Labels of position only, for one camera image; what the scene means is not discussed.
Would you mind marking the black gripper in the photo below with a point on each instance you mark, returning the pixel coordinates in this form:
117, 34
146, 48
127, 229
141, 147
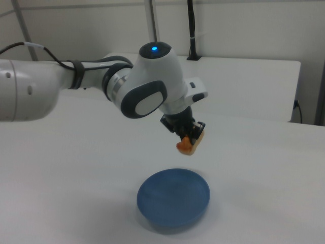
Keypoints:
177, 123

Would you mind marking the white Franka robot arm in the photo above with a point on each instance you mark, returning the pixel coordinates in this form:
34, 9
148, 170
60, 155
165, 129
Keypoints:
157, 71

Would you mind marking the white side table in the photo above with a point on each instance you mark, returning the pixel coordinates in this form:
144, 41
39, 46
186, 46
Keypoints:
241, 84

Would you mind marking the blue round plate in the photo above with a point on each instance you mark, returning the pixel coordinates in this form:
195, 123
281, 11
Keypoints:
172, 198

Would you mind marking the black camera pole with base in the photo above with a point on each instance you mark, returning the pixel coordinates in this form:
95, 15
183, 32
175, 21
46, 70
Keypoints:
194, 45

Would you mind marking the grey metal partition corner post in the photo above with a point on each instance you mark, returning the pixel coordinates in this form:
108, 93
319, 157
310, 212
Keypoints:
320, 63

